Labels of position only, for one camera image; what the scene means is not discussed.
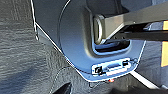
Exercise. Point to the small red light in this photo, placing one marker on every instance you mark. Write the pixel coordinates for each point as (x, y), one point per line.
(111, 81)

